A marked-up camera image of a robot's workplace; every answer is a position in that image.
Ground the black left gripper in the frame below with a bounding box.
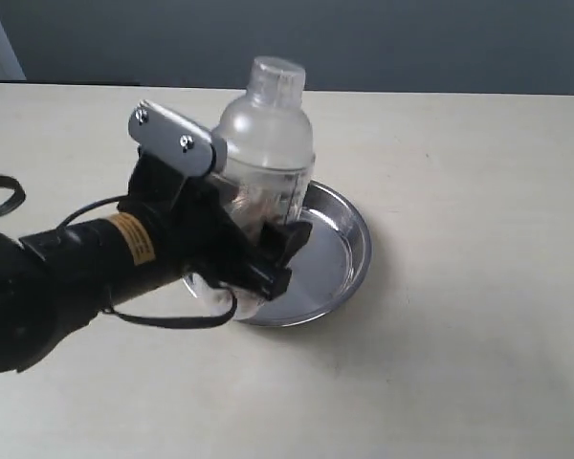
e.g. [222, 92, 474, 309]
[118, 153, 313, 300]

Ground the clear plastic shaker bottle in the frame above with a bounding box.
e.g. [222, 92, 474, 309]
[184, 55, 316, 320]

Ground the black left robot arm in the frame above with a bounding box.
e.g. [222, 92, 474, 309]
[0, 153, 312, 373]

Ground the round stainless steel pan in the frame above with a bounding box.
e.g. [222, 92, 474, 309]
[181, 179, 373, 329]

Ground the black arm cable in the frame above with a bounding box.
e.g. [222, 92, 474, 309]
[0, 174, 238, 331]

